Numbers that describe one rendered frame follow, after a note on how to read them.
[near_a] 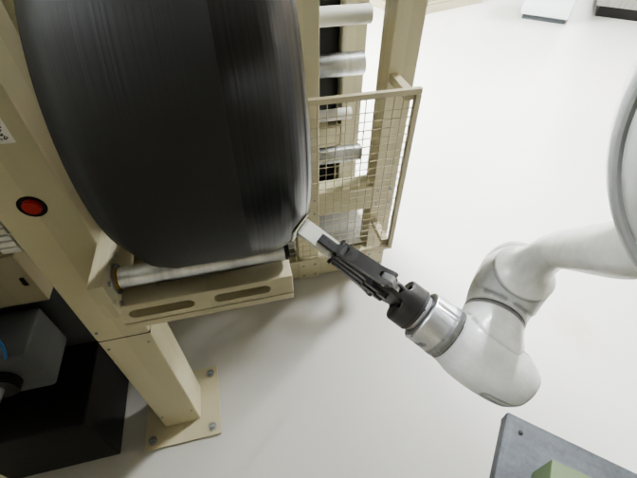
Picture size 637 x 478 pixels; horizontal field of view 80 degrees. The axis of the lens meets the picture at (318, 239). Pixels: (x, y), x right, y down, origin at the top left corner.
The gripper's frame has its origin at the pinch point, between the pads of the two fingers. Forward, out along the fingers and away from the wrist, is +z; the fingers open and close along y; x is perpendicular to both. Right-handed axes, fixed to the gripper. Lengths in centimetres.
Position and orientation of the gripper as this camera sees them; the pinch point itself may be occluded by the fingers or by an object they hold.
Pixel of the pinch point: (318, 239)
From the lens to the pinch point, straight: 64.0
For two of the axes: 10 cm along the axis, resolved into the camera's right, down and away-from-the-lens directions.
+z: -8.0, -5.9, 0.6
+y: -1.2, 2.6, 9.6
